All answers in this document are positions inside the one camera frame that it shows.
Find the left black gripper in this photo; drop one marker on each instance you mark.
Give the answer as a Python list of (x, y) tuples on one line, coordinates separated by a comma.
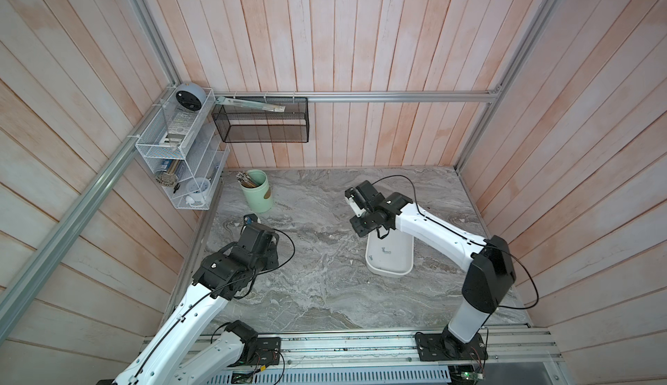
[(272, 256)]

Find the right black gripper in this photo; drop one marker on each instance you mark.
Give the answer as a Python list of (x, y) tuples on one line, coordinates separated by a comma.
[(354, 222)]

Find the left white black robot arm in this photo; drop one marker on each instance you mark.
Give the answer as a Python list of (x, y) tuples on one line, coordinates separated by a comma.
[(219, 280)]

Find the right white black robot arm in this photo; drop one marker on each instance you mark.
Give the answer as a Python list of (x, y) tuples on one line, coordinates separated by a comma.
[(487, 262)]

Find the white rectangular storage tray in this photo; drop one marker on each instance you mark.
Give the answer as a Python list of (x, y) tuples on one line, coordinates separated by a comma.
[(391, 256)]

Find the green cup with utensils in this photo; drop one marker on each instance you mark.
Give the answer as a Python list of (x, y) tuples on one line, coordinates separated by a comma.
[(256, 189)]

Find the white mug on shelf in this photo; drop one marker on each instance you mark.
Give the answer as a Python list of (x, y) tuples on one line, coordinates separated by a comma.
[(197, 191)]

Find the round grey alarm clock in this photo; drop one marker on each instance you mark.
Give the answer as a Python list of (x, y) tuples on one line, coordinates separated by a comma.
[(191, 96)]

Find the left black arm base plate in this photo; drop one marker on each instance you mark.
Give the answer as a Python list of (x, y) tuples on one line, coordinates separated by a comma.
[(260, 352)]

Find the white wire shelf rack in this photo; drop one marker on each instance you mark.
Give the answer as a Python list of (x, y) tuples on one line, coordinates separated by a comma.
[(177, 145)]

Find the black wire mesh basket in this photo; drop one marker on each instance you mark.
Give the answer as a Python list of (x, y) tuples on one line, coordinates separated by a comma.
[(262, 120)]

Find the horizontal aluminium wall rail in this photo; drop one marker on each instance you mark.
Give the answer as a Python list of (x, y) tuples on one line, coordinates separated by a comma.
[(371, 96)]

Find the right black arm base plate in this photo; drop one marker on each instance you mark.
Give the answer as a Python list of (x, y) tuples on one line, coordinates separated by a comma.
[(445, 347)]

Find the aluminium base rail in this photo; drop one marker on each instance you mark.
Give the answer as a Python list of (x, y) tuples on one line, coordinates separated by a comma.
[(507, 343)]

